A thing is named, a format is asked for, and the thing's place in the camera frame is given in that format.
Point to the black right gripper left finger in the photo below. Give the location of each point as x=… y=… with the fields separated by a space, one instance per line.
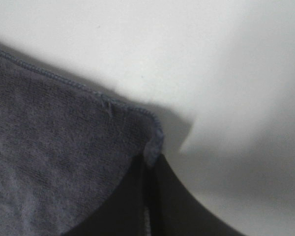
x=123 y=213

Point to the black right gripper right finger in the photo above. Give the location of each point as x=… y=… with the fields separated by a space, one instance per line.
x=173 y=211

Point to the dark grey towel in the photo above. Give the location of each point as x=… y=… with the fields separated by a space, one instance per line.
x=64 y=148

